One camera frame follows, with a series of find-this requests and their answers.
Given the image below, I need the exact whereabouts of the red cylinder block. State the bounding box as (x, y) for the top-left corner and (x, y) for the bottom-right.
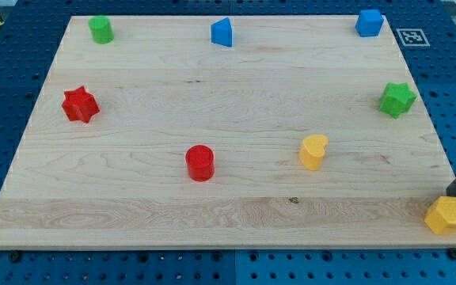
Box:
(185, 145), (215, 181)

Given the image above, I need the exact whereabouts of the wooden board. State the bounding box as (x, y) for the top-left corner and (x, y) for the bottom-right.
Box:
(0, 15), (456, 250)

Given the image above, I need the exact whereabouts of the yellow heart block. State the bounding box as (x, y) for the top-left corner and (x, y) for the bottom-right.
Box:
(298, 134), (329, 171)

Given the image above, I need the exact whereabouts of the blue triangular prism block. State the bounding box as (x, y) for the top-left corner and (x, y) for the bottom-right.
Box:
(211, 17), (234, 48)

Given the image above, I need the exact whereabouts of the red star block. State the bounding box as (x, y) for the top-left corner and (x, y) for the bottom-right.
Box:
(62, 85), (100, 124)

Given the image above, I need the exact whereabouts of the green cylinder block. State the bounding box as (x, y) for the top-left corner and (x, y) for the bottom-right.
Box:
(88, 15), (114, 44)

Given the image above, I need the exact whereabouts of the green star block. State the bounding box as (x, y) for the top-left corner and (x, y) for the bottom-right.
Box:
(379, 82), (417, 119)

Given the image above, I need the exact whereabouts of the blue pentagon block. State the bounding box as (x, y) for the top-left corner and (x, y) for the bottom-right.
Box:
(355, 9), (384, 37)

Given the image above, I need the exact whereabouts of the white fiducial marker tag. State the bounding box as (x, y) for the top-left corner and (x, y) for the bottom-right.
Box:
(396, 28), (430, 47)

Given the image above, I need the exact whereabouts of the yellow hexagon block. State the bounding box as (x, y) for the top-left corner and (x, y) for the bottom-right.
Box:
(424, 196), (456, 235)

